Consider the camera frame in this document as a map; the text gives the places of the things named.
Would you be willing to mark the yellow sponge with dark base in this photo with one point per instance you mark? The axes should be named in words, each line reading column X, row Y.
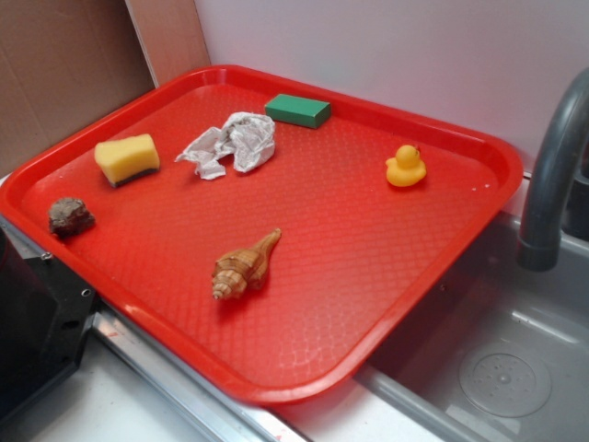
column 127, row 159

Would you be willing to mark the brown rough rock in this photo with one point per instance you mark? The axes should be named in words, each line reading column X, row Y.
column 69, row 216

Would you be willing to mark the red plastic tray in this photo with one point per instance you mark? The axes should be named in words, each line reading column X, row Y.
column 355, row 256

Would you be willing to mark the brown spiral seashell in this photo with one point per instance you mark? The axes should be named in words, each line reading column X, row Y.
column 239, row 271

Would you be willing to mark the crumpled white paper towel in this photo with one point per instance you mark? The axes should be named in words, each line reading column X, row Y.
column 246, row 137

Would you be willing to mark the green rectangular block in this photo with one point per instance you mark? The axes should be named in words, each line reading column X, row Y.
column 309, row 113

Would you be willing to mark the yellow rubber duck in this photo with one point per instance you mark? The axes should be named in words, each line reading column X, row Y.
column 406, row 168

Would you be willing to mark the grey plastic sink basin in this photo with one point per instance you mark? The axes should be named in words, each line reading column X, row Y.
column 493, row 352

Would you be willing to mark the grey curved faucet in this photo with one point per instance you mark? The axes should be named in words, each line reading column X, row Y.
column 557, row 197

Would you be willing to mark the brown cardboard panel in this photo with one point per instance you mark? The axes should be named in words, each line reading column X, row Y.
column 66, row 64

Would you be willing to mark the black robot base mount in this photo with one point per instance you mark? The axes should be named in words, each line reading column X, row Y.
column 46, row 312

